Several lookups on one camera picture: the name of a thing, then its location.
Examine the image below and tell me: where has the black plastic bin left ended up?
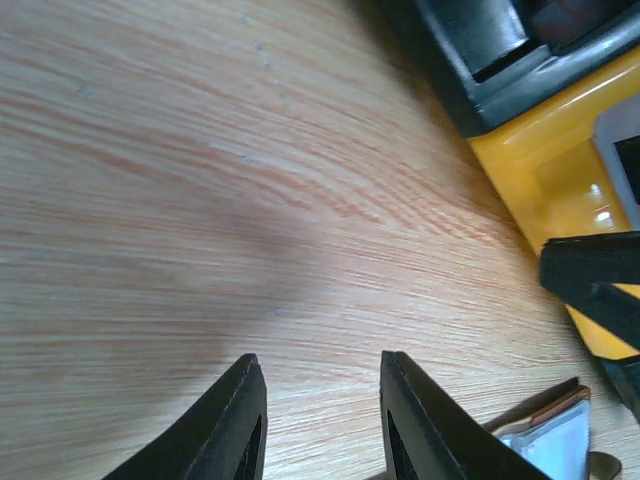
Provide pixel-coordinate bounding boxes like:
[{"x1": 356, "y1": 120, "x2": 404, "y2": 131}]
[{"x1": 384, "y1": 0, "x2": 640, "y2": 141}]

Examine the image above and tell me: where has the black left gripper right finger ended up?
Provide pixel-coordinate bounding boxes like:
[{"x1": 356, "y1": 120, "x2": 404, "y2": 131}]
[{"x1": 380, "y1": 351, "x2": 547, "y2": 479}]

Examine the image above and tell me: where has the black plastic bin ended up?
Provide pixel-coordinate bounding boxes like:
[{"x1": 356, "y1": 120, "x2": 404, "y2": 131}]
[
  {"x1": 600, "y1": 356, "x2": 640, "y2": 422},
  {"x1": 384, "y1": 0, "x2": 640, "y2": 141}
]

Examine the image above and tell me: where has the yellow plastic bin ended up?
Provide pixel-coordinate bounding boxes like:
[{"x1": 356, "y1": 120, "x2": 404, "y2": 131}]
[{"x1": 467, "y1": 59, "x2": 640, "y2": 362}]

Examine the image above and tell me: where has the brown leather card holder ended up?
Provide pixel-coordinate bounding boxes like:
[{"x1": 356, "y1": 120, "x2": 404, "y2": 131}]
[{"x1": 483, "y1": 377, "x2": 623, "y2": 479}]

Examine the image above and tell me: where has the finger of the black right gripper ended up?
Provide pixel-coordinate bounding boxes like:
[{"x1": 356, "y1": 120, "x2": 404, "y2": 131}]
[{"x1": 539, "y1": 231, "x2": 639, "y2": 345}]

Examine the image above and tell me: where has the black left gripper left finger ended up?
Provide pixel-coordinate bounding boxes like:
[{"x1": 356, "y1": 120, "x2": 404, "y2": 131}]
[{"x1": 106, "y1": 354, "x2": 268, "y2": 479}]

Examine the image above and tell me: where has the black plastic bin right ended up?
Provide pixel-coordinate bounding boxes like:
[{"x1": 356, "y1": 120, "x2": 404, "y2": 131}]
[{"x1": 600, "y1": 356, "x2": 640, "y2": 422}]

